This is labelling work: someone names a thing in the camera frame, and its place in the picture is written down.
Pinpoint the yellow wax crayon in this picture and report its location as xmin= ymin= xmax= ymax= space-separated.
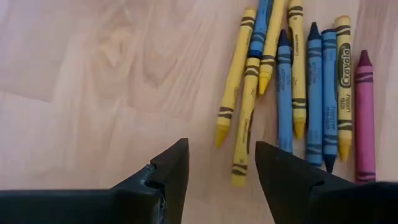
xmin=215 ymin=7 xmax=257 ymax=149
xmin=287 ymin=0 xmax=308 ymax=140
xmin=257 ymin=0 xmax=286 ymax=96
xmin=230 ymin=57 xmax=261 ymax=188
xmin=333 ymin=14 xmax=354 ymax=162

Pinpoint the magenta wax crayon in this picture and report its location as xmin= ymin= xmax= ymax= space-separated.
xmin=354 ymin=49 xmax=377 ymax=185

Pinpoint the blue wax crayon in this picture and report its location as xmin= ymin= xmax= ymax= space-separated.
xmin=321 ymin=28 xmax=340 ymax=174
xmin=305 ymin=21 xmax=325 ymax=167
xmin=276 ymin=29 xmax=294 ymax=154
xmin=247 ymin=0 xmax=275 ymax=60

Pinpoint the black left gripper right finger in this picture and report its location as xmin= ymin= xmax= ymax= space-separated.
xmin=255 ymin=141 xmax=398 ymax=224

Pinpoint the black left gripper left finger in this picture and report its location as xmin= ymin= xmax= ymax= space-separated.
xmin=0 ymin=138 xmax=190 ymax=224

